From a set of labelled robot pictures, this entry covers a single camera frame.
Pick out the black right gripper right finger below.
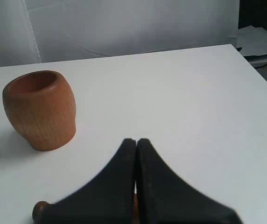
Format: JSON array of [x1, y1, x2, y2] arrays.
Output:
[[136, 139, 242, 224]]

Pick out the brown wooden mortar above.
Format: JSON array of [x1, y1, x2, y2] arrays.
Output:
[[2, 70, 76, 151]]

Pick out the white paper sheets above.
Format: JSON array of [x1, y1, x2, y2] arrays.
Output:
[[237, 26, 267, 56]]

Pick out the black cable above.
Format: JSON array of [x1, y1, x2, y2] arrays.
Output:
[[247, 53, 267, 69]]

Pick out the brown wooden pestle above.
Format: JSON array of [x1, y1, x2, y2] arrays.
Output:
[[32, 201, 51, 223]]

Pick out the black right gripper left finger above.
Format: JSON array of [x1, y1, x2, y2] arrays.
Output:
[[37, 139, 136, 224]]

